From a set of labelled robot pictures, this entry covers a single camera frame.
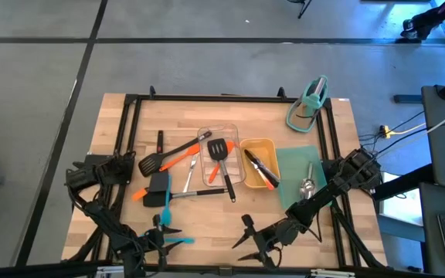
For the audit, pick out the yellow plastic bin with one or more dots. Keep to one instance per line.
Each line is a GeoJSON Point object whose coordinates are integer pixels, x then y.
{"type": "Point", "coordinates": [261, 146]}

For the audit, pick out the white panel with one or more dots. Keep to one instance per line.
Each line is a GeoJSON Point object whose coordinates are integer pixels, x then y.
{"type": "Point", "coordinates": [400, 208]}

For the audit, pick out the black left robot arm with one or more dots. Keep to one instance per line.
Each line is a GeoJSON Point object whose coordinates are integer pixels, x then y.
{"type": "Point", "coordinates": [106, 224]}

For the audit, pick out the black spatula steel shaft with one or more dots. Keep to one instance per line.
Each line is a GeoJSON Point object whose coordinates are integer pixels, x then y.
{"type": "Point", "coordinates": [157, 193]}

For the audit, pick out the steel scoop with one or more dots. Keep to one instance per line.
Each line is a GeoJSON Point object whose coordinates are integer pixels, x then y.
{"type": "Point", "coordinates": [307, 189]}

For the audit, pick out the person's leg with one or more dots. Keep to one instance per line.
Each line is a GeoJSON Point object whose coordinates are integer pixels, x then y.
{"type": "Point", "coordinates": [423, 21]}

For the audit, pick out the short black red-marked utensil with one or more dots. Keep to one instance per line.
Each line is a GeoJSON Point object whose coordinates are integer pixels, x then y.
{"type": "Point", "coordinates": [160, 141]}

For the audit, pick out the small orange spatula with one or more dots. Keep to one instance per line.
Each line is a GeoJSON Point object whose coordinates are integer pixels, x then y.
{"type": "Point", "coordinates": [212, 175]}

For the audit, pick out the black frame beam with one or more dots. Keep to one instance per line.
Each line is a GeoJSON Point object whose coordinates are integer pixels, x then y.
{"type": "Point", "coordinates": [33, 271]}

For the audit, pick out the black slotted spoon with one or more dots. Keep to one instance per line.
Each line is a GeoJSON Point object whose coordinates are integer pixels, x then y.
{"type": "Point", "coordinates": [148, 165]}

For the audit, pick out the black slotted turner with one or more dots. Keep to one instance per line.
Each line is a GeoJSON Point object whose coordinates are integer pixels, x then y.
{"type": "Point", "coordinates": [217, 148]}

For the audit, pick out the black chair base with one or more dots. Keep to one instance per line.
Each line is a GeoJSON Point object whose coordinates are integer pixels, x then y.
{"type": "Point", "coordinates": [301, 7]}

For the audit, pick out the clear plastic bin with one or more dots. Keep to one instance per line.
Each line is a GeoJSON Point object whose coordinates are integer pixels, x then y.
{"type": "Point", "coordinates": [240, 173]}

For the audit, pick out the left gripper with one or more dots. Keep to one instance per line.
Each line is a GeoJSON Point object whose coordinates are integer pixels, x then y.
{"type": "Point", "coordinates": [153, 241]}

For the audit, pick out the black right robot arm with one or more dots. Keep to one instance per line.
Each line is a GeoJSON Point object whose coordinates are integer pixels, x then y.
{"type": "Point", "coordinates": [334, 189]}

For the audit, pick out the teal plastic tray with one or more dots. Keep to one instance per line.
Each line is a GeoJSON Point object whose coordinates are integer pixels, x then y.
{"type": "Point", "coordinates": [292, 166]}

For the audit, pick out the blue-grey desk foot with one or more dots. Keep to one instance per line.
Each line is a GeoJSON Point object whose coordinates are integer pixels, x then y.
{"type": "Point", "coordinates": [408, 99]}

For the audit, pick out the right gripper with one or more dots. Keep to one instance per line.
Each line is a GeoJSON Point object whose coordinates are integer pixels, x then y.
{"type": "Point", "coordinates": [278, 235]}

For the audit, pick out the black aluminium table frame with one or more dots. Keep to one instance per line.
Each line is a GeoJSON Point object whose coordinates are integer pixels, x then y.
{"type": "Point", "coordinates": [226, 97]}

